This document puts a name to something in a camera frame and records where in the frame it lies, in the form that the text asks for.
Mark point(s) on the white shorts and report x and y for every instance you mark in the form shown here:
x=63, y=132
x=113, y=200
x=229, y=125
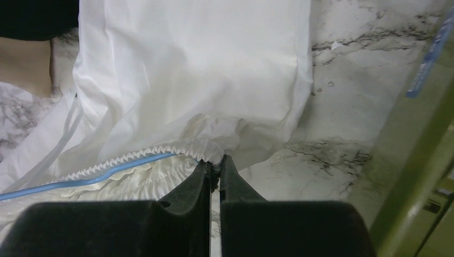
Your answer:
x=199, y=79

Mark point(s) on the olive green plastic bin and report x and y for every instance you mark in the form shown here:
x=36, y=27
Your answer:
x=412, y=153

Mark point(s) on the black shorts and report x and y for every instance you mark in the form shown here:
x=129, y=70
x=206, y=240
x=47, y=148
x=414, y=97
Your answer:
x=38, y=20

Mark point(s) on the blue wire hanger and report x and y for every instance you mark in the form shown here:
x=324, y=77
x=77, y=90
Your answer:
x=85, y=182

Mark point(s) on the beige shorts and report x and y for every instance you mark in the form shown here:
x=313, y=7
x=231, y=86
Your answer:
x=27, y=65

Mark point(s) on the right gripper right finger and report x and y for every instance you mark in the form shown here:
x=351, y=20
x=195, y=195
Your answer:
x=253, y=226

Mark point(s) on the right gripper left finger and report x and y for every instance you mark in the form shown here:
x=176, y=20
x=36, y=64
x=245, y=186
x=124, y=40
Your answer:
x=176, y=225

